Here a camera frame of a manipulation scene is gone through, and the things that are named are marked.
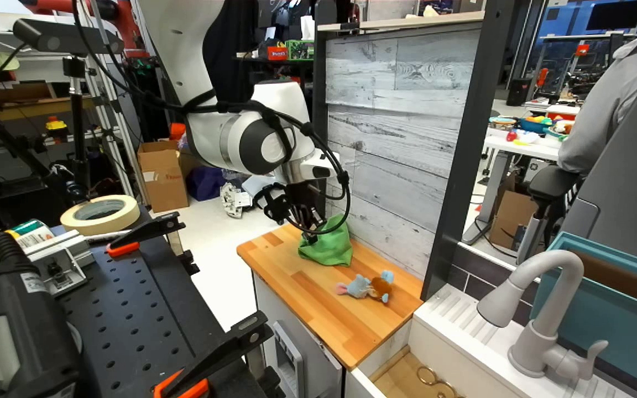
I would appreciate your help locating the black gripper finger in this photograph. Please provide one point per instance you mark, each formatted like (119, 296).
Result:
(302, 224)
(317, 220)

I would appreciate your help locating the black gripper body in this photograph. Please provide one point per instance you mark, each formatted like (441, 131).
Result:
(287, 193)

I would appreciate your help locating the green towel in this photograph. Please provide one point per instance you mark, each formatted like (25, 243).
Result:
(330, 246)

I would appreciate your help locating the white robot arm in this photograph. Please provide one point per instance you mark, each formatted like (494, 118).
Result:
(236, 140)

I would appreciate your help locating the white floor device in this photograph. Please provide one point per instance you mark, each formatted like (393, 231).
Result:
(235, 201)

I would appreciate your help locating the white toy kitchen cabinet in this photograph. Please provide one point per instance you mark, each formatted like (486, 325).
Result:
(309, 283)

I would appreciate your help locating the blue bag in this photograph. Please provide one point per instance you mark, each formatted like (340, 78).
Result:
(205, 186)

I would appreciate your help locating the grey plush mouse toy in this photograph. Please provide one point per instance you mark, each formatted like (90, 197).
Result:
(365, 288)

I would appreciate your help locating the brown cardboard box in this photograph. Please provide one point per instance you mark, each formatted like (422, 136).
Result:
(161, 178)
(513, 220)
(188, 164)

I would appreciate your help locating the grey wood-print back panel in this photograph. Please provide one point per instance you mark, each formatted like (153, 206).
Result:
(398, 147)

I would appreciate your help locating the orange cloth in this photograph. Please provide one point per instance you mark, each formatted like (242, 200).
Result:
(178, 131)

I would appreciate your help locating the white sink basin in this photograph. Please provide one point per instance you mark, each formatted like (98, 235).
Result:
(452, 322)

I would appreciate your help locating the silver tripod legs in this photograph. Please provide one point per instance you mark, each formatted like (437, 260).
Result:
(116, 124)

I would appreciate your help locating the masking tape roll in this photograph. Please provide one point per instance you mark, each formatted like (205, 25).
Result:
(100, 215)

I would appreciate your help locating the black perforated workbench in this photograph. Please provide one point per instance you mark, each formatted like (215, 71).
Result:
(132, 322)

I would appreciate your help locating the white table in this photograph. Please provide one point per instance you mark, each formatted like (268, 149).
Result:
(525, 142)

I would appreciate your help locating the small black box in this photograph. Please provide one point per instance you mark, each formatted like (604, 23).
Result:
(517, 91)

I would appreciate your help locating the colourful toy pile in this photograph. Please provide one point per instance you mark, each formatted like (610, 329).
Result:
(542, 127)

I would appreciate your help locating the white label box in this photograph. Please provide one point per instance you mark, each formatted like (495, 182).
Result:
(45, 250)

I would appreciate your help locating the grey toy faucet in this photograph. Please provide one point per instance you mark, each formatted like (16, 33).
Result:
(547, 331)

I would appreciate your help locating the black bulky device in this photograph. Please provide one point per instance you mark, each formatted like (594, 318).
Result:
(26, 339)

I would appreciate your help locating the seated person in jacket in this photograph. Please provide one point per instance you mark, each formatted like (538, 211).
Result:
(607, 110)

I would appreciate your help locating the person in grey shirt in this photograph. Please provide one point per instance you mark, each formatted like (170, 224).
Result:
(628, 200)

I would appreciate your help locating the teal plastic bin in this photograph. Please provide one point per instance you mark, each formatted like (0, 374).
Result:
(612, 322)

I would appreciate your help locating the blue machine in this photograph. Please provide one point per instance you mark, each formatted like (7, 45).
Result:
(591, 17)

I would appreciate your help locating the black frame post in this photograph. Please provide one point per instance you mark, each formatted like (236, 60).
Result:
(474, 147)
(319, 89)

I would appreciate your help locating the black camera stand pole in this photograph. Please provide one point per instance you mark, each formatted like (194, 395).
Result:
(76, 124)

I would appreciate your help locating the black stereo camera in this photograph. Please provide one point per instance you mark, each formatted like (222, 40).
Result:
(67, 36)

